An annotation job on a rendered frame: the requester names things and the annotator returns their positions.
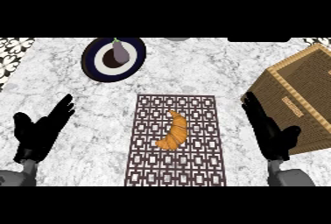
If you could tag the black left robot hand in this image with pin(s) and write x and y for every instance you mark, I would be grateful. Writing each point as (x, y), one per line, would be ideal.
(40, 132)

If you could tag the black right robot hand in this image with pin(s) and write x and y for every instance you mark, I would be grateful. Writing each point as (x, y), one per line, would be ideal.
(269, 134)

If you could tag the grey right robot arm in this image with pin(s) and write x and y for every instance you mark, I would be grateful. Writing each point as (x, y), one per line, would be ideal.
(287, 175)

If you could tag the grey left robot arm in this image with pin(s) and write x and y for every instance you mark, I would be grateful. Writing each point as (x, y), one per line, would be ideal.
(21, 175)

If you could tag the brown wicker basket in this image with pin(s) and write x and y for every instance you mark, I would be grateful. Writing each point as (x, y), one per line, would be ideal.
(302, 96)

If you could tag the golden brown croissant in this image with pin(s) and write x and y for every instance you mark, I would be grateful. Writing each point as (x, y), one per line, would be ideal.
(176, 132)

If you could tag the brown patterned placemat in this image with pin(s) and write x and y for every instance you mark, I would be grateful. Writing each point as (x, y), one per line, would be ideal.
(176, 163)

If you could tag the dark blue and white plate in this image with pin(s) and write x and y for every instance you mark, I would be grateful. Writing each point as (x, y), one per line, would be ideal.
(96, 62)

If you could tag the purple eggplant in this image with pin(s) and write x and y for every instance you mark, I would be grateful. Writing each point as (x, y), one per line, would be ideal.
(120, 52)

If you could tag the grey round object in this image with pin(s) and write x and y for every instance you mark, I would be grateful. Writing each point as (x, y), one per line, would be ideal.
(178, 39)

